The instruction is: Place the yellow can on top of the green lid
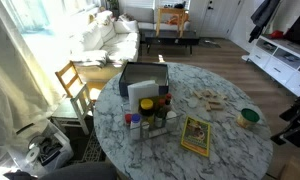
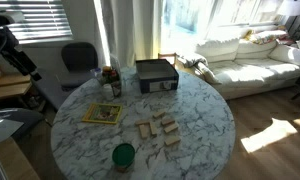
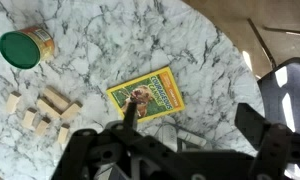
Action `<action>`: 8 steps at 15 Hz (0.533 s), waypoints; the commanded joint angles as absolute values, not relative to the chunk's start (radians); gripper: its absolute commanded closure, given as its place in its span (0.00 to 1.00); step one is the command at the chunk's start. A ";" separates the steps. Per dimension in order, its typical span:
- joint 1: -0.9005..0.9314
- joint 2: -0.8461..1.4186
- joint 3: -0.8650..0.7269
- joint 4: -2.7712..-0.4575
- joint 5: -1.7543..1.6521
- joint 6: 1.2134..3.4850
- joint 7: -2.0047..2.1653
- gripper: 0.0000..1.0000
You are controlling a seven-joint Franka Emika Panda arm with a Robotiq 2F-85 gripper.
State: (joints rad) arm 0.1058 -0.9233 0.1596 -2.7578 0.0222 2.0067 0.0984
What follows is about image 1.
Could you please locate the green plastic lid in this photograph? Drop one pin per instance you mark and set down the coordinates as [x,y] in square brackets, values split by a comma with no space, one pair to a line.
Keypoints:
[250,115]

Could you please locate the yellow lid jar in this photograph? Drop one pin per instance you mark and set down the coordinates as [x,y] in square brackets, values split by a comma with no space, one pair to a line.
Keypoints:
[146,108]

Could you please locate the white TV stand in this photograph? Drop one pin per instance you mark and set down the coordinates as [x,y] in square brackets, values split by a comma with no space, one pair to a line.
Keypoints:
[280,63]

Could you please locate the wooden block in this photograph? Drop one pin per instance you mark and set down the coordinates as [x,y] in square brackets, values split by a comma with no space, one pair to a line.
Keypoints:
[206,93]
[217,107]
[212,93]
[198,94]
[208,106]
[214,101]
[223,97]

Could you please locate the red object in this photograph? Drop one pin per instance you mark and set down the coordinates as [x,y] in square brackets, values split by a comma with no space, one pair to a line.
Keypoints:
[276,34]

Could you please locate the yellow bordered magazine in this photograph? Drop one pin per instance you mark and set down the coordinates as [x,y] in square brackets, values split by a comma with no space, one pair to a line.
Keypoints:
[196,136]

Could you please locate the dark hanging jacket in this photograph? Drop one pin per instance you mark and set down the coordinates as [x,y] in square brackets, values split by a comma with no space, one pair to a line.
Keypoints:
[263,16]

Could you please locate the white shaker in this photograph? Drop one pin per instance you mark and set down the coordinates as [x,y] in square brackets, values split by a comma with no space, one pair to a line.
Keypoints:
[171,118]

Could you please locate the red cap sauce bottle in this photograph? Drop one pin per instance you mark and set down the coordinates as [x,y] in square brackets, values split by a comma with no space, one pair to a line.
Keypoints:
[169,100]

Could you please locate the white door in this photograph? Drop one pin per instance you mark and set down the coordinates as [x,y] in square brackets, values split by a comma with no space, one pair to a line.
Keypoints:
[220,16]

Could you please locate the red cap dark bottle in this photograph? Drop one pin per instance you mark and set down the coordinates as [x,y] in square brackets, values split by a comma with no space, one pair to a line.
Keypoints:
[161,110]

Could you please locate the clear condiment caddy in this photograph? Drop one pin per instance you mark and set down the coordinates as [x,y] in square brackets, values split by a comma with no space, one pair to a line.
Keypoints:
[156,128]

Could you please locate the dark coffee table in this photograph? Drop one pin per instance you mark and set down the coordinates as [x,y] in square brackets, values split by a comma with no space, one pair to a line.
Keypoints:
[171,37]

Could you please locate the white napkin stack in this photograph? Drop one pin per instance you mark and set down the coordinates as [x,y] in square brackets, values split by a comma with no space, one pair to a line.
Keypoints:
[141,93]

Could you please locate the dark blue cardboard box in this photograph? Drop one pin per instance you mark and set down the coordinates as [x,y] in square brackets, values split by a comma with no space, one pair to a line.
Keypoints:
[144,75]

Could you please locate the blue cap white bottle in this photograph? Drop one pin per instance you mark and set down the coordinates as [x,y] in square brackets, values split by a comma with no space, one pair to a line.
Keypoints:
[135,126]

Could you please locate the yellow wooden stool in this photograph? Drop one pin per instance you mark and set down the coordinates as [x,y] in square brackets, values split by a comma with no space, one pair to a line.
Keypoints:
[170,16]

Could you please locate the small red cap jar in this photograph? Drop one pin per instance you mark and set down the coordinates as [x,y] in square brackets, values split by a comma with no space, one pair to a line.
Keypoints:
[128,119]

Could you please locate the white sofa cushion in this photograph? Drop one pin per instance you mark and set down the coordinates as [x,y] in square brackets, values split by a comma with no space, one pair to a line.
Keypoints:
[126,26]

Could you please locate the dark patterned rug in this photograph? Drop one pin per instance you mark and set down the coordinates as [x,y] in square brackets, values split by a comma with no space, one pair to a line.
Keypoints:
[93,150]

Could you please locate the white sofa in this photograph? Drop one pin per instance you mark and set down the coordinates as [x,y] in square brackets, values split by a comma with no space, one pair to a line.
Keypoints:
[106,40]

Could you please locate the dark grey chair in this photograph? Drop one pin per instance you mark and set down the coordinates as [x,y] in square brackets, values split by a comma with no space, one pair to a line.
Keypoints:
[80,171]

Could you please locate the white wooden chair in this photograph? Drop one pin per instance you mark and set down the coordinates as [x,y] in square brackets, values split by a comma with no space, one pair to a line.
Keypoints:
[75,111]

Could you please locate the clear plastic storage bin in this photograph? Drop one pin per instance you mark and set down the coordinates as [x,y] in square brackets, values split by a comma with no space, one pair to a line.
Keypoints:
[46,150]

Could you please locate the white tape roll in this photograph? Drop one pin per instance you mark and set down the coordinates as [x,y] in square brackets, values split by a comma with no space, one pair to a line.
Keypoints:
[32,154]

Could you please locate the sheer white curtain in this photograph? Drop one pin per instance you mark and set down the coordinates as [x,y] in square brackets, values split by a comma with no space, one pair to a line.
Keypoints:
[16,83]

